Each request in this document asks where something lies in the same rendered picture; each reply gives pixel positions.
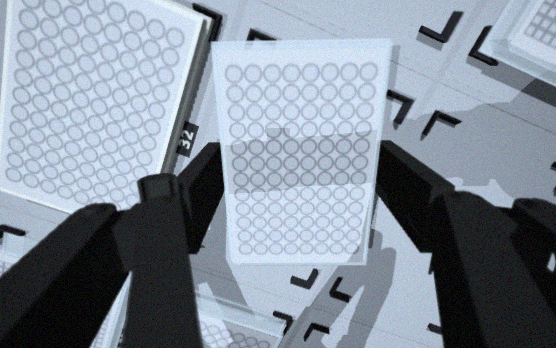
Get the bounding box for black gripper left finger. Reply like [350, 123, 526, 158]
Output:
[0, 142, 224, 348]

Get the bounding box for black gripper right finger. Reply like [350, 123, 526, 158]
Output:
[375, 140, 556, 348]

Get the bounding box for grey flat deck plate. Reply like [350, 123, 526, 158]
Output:
[0, 0, 556, 348]

